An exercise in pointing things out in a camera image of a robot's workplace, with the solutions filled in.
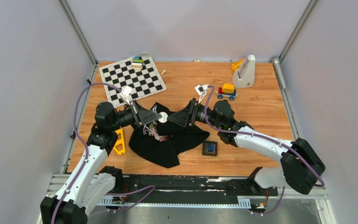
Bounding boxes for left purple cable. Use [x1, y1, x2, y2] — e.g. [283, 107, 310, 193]
[50, 82, 156, 224]

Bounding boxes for orange plastic piece behind stand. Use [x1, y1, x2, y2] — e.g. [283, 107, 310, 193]
[231, 58, 245, 72]

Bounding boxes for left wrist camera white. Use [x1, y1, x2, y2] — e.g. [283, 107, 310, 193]
[119, 85, 132, 105]

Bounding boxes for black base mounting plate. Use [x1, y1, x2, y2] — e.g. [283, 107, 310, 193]
[110, 175, 278, 204]

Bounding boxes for yellow triangular plastic tool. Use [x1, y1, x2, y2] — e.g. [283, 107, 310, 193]
[113, 128, 126, 155]

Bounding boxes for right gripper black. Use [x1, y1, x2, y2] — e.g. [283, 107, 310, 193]
[167, 98, 223, 129]

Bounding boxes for white angled plastic stand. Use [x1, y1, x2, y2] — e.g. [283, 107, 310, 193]
[232, 55, 256, 89]

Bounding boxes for stacked coloured toy blocks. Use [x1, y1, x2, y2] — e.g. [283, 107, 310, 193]
[131, 56, 144, 70]

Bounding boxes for black printed t-shirt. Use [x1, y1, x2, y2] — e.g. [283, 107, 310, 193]
[129, 102, 210, 168]

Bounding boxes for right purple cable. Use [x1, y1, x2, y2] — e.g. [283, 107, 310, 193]
[203, 85, 325, 217]

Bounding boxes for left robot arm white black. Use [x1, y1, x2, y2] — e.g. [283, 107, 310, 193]
[40, 100, 162, 224]

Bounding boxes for aluminium rail frame front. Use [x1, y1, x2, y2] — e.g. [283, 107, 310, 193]
[37, 174, 337, 224]

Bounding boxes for toy car with yellow block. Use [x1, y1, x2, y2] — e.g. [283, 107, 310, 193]
[216, 84, 238, 101]

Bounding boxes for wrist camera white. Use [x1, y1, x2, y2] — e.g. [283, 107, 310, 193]
[119, 85, 132, 105]
[194, 84, 209, 104]

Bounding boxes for black white chessboard mat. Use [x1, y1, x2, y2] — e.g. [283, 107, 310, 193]
[99, 54, 167, 100]

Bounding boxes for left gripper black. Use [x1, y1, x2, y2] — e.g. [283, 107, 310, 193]
[110, 99, 161, 132]

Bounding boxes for black square frame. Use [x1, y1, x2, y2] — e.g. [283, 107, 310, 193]
[202, 140, 218, 156]

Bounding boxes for purple cable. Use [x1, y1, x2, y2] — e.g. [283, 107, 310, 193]
[203, 85, 325, 217]
[50, 82, 156, 224]

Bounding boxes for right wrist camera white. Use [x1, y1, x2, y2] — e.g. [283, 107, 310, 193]
[194, 84, 209, 104]

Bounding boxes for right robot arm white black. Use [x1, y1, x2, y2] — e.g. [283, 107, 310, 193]
[167, 99, 325, 195]

